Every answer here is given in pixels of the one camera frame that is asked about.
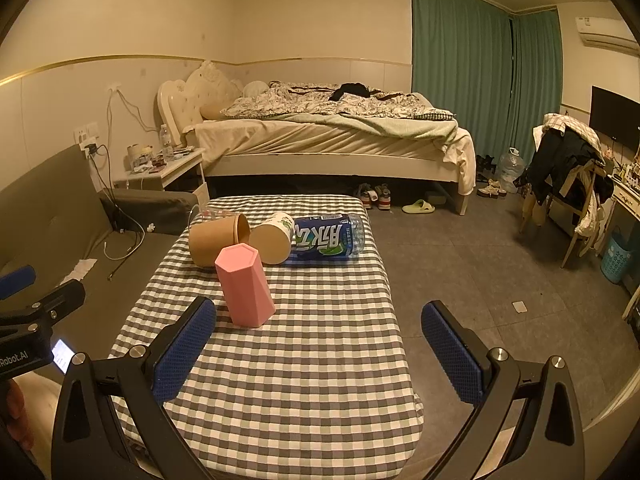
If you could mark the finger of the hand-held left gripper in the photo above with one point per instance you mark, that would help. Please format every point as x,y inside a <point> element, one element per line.
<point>60,300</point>
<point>17,281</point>

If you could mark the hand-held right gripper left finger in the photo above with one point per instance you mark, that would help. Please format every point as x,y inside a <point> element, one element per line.
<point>182,355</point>

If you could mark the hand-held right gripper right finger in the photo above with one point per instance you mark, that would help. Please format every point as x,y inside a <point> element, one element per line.
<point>452,355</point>

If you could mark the pink hexagonal cup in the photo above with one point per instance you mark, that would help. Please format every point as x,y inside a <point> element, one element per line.
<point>245,290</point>

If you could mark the brown paper cup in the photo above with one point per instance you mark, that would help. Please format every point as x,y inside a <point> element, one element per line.
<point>210,245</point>

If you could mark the white paper cup green print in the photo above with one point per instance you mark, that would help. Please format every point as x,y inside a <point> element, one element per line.
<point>270,247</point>

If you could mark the clear plastic cup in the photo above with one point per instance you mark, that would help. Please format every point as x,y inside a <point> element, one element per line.
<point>210,215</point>

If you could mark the person's left hand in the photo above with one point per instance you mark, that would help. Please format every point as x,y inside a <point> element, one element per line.
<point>19,410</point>

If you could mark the grey sofa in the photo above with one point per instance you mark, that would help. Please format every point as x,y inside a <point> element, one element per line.
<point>50,210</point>

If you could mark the white paper scrap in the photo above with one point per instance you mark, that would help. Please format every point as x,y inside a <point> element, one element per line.
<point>519,307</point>

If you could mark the checkered tablecloth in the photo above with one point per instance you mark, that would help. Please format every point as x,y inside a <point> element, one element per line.
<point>310,360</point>

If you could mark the green slipper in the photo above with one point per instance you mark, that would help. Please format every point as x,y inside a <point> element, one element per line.
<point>420,206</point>

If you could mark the wooden chair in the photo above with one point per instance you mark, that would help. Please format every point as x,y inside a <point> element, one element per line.
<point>575,245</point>

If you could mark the pair of white shoes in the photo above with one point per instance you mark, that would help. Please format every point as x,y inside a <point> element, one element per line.
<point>490,189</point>

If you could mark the grey sneaker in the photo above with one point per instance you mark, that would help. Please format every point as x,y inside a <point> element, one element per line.
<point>384,199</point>
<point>366,197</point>

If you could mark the white nightstand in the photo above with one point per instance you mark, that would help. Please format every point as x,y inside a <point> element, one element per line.
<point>175,170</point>

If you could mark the blue label plastic bottle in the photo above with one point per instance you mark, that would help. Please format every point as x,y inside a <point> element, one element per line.
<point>320,240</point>

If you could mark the clear water bottle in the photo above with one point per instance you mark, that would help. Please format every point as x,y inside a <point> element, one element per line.
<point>165,145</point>

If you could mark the blue laundry basket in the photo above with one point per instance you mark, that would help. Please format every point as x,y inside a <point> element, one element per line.
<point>617,260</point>

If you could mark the large clear water jug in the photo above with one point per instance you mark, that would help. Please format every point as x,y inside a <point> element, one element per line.
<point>510,170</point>

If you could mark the dark jacket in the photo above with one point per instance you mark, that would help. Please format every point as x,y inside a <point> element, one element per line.
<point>560,160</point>

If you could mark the white bed with headboard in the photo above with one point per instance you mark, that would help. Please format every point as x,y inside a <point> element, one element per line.
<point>325,162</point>

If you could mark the beige pillow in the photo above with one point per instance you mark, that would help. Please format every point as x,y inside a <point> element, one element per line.
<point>217,111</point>

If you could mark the pale green bed sheet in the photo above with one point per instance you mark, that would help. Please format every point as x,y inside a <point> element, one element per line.
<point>350,130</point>

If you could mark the plaid shirt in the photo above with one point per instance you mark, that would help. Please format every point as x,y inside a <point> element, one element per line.
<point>575,127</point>

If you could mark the white pillow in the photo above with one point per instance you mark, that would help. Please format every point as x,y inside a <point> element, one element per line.
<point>256,88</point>

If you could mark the patterned quilt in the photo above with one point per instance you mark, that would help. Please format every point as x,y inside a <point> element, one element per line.
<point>300,102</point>

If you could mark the black garment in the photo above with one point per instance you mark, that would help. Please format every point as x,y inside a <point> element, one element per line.
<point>350,91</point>

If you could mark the narrow green curtain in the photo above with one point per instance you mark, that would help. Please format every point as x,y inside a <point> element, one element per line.
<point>537,80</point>

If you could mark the black monitor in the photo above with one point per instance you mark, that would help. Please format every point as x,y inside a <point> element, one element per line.
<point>615,115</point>

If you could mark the wide green curtain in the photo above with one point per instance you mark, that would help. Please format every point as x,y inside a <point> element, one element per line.
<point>460,60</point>

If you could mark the white air conditioner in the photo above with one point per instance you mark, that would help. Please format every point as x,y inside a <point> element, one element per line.
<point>605,40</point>

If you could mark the white wall socket panel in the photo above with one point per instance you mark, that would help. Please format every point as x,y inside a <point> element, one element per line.
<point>82,134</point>

